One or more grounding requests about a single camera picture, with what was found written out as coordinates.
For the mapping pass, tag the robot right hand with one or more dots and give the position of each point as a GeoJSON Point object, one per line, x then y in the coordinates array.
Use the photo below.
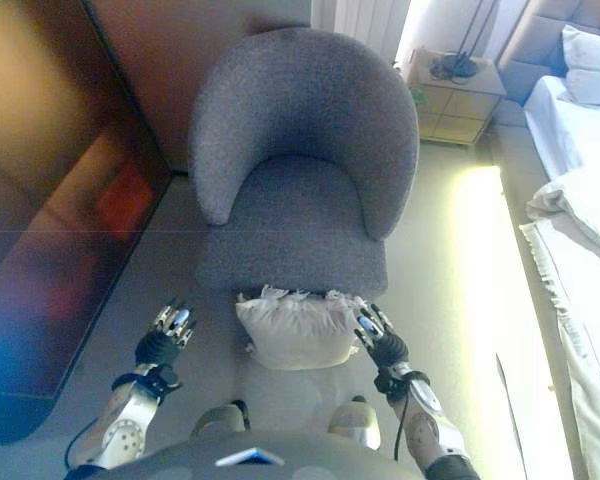
{"type": "Point", "coordinates": [390, 350]}

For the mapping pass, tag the dark metal floor-style lamp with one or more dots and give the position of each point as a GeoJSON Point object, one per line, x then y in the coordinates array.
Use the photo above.
{"type": "Point", "coordinates": [460, 65]}

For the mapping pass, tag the light wooden nightstand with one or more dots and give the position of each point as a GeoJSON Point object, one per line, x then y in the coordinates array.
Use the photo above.
{"type": "Point", "coordinates": [455, 110]}

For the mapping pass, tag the grey fabric armchair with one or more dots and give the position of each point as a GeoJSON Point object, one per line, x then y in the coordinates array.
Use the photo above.
{"type": "Point", "coordinates": [300, 125]}

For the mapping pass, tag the small green plant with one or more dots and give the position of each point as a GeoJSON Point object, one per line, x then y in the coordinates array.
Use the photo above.
{"type": "Point", "coordinates": [417, 95]}

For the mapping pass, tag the white bed mattress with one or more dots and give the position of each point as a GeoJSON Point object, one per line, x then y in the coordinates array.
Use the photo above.
{"type": "Point", "coordinates": [555, 125]}

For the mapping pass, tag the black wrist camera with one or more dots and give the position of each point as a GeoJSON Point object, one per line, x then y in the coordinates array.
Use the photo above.
{"type": "Point", "coordinates": [164, 382]}
{"type": "Point", "coordinates": [387, 386]}

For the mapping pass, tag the colourful glossy panel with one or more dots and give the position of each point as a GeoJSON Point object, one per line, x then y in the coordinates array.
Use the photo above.
{"type": "Point", "coordinates": [40, 225]}

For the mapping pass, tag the silver robot torso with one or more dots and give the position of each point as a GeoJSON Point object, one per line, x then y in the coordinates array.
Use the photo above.
{"type": "Point", "coordinates": [255, 460]}

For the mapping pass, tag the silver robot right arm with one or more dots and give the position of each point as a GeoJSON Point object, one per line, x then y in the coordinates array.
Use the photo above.
{"type": "Point", "coordinates": [430, 420]}

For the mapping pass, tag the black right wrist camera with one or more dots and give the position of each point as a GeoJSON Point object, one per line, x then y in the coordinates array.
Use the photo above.
{"type": "Point", "coordinates": [387, 386]}

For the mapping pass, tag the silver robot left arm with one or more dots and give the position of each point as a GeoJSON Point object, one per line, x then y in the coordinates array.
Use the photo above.
{"type": "Point", "coordinates": [125, 430]}

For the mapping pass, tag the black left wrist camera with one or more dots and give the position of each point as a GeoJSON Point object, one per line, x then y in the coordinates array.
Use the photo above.
{"type": "Point", "coordinates": [164, 382]}

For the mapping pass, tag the white fringed cushion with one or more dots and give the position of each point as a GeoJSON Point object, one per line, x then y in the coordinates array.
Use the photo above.
{"type": "Point", "coordinates": [295, 335]}

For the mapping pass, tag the beige upholstered bed frame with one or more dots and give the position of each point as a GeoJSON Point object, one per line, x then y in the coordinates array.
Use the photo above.
{"type": "Point", "coordinates": [522, 160]}

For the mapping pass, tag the beige padded headboard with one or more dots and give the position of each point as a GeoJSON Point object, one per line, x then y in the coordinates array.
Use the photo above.
{"type": "Point", "coordinates": [535, 35]}

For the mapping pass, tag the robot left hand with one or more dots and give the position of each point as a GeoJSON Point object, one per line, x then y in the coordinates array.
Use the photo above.
{"type": "Point", "coordinates": [155, 347]}

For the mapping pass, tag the white bed pillow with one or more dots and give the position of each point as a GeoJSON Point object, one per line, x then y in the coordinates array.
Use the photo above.
{"type": "Point", "coordinates": [592, 70]}

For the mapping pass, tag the white folded duvet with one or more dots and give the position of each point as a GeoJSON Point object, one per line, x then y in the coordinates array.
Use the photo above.
{"type": "Point", "coordinates": [580, 205]}

